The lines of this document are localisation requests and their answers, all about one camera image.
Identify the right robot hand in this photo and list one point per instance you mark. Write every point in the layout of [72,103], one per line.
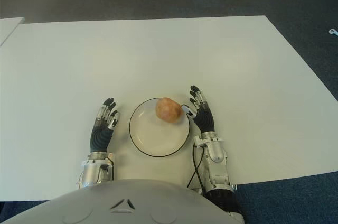
[204,119]

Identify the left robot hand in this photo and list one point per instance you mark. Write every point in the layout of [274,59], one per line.
[101,134]

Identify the reddish yellow apple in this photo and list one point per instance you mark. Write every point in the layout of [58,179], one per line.
[169,110]

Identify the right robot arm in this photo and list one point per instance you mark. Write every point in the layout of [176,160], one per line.
[216,160]

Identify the white plate with black rim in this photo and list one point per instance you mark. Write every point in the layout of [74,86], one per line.
[155,139]

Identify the grey robot torso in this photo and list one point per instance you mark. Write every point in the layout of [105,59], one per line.
[132,203]

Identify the white side table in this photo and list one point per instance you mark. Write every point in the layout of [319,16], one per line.
[9,28]

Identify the small white object on floor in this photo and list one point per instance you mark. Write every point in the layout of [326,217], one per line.
[332,31]

